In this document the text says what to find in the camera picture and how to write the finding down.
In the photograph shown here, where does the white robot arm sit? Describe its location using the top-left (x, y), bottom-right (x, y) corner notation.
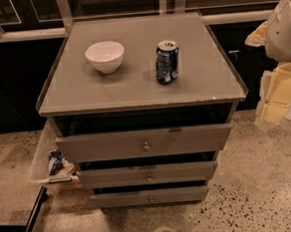
top-left (245, 0), bottom-right (291, 130)

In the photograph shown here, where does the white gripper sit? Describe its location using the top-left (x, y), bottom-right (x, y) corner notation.
top-left (245, 21), bottom-right (291, 128)

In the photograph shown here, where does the white ceramic bowl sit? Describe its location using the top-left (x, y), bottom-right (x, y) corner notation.
top-left (85, 41), bottom-right (125, 74)

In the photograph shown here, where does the grey bottom drawer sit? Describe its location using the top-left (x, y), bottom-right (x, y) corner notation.
top-left (92, 185), bottom-right (208, 208)

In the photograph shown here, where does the clear plastic bin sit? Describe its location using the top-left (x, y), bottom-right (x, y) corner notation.
top-left (30, 121), bottom-right (82, 192)

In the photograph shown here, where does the metal railing frame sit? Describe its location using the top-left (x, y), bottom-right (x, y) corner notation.
top-left (0, 0), bottom-right (280, 42)

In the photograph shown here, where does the blue soda can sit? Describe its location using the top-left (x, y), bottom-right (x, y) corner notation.
top-left (155, 40), bottom-right (179, 84)

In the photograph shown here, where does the grey top drawer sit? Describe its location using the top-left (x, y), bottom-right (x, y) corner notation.
top-left (56, 123), bottom-right (231, 162)

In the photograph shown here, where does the blue snack bag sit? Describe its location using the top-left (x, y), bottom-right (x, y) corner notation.
top-left (48, 149), bottom-right (63, 175)

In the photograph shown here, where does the grey drawer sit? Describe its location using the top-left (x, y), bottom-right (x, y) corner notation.
top-left (56, 123), bottom-right (231, 162)
top-left (77, 161), bottom-right (218, 189)
top-left (92, 185), bottom-right (208, 208)

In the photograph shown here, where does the grey drawer cabinet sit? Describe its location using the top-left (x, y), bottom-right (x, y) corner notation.
top-left (38, 13), bottom-right (247, 196)

